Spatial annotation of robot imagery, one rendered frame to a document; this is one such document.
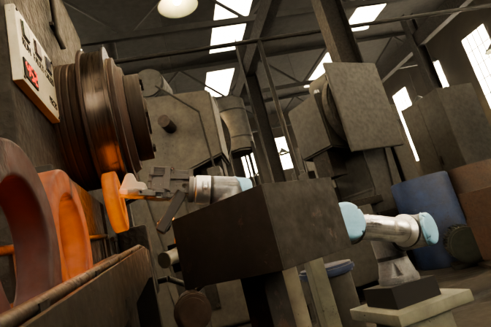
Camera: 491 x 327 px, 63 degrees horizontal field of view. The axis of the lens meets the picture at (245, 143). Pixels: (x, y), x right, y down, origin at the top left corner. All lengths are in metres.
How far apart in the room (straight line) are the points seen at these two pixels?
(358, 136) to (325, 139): 0.40
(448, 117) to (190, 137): 3.40
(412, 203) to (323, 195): 3.62
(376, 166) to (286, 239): 4.43
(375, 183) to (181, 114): 2.38
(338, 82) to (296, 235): 4.12
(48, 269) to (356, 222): 0.99
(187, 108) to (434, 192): 2.58
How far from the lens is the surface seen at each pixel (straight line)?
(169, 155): 4.08
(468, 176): 4.63
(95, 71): 1.20
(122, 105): 1.19
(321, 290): 2.00
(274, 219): 0.65
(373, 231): 1.39
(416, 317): 1.57
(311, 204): 0.74
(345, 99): 4.70
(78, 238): 0.62
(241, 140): 10.18
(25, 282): 0.44
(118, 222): 1.03
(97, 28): 12.68
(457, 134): 5.82
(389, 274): 1.67
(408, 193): 4.38
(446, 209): 4.39
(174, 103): 4.22
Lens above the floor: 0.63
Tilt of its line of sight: 14 degrees up
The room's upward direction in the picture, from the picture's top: 15 degrees counter-clockwise
